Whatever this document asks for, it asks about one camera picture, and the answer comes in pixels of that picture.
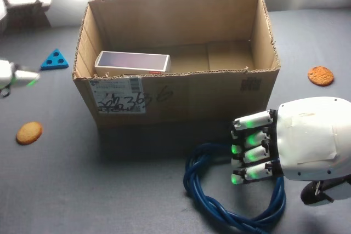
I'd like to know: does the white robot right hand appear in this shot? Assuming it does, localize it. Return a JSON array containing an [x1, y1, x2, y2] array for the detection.
[[230, 96, 351, 207]]

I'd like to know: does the blue cable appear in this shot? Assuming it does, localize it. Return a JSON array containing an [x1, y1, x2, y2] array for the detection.
[[183, 142, 286, 234]]

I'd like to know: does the open cardboard box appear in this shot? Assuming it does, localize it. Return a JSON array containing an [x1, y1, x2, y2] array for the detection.
[[72, 0, 281, 129]]

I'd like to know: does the dark brown panel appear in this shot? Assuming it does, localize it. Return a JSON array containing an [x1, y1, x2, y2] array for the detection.
[[0, 0, 52, 36]]

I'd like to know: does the chocolate chip cookie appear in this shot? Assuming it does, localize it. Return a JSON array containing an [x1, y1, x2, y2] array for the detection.
[[307, 66, 335, 87]]

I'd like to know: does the blue triangle block with holes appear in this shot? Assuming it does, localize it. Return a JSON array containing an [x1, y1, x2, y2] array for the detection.
[[40, 48, 69, 71]]

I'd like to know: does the plain round cookie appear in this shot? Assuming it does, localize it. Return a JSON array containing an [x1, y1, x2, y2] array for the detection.
[[16, 122, 43, 146]]

